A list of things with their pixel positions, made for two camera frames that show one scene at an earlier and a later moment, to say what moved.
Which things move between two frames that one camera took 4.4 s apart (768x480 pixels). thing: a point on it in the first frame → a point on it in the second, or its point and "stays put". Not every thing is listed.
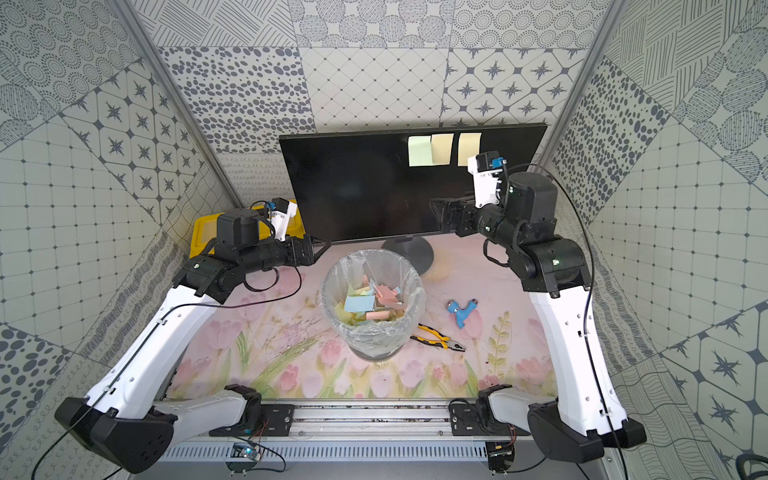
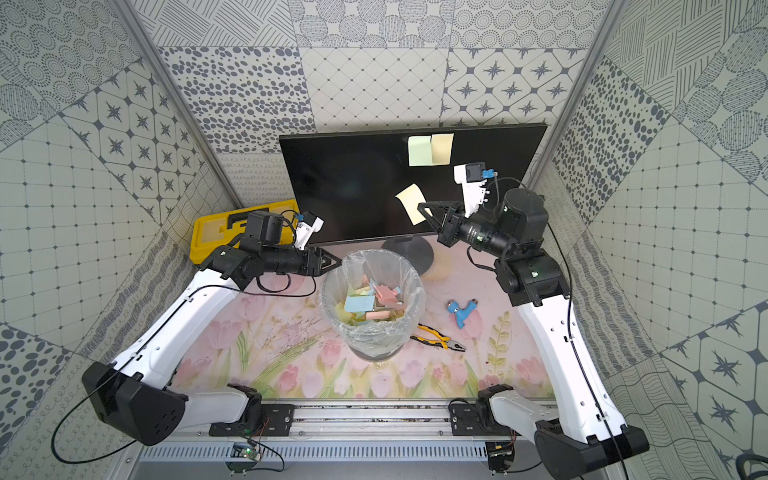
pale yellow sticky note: (442, 145) stays put
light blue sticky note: (359, 303) stays put
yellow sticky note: (468, 146) → (410, 198)
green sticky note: (420, 151) stays put
